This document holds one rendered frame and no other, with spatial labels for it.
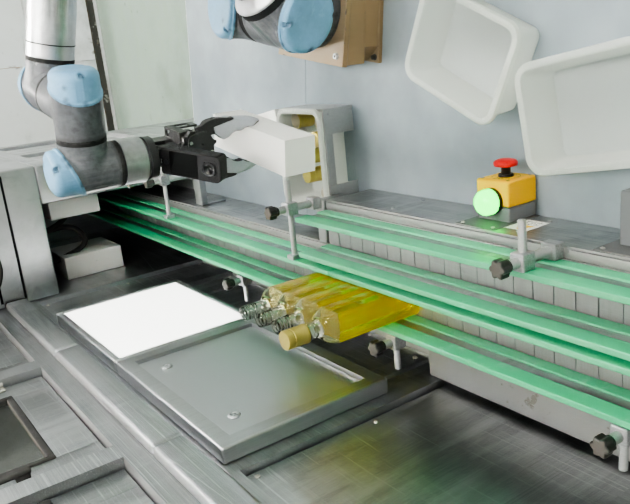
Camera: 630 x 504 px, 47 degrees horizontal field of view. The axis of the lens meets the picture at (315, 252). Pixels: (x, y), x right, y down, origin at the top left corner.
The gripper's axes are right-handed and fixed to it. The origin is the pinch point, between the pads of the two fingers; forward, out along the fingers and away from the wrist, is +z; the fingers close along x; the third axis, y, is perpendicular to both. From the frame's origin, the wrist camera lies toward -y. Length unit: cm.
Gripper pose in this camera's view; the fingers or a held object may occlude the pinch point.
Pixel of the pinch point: (255, 141)
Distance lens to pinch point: 130.3
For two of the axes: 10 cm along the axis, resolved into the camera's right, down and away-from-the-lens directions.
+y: -5.8, -3.2, 7.5
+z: 8.1, -2.4, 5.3
